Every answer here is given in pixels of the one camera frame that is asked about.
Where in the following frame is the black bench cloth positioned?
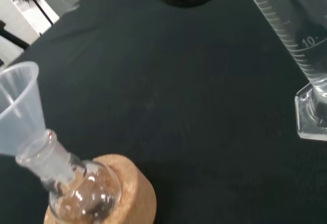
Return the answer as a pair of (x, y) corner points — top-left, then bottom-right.
(0, 0), (327, 224)

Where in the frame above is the clear plastic funnel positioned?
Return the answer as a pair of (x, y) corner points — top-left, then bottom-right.
(0, 61), (47, 158)

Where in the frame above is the round-bottom glass flask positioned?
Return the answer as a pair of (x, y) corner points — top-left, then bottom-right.
(15, 129), (122, 222)

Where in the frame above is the cork ring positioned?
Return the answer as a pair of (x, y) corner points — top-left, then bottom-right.
(43, 154), (157, 224)

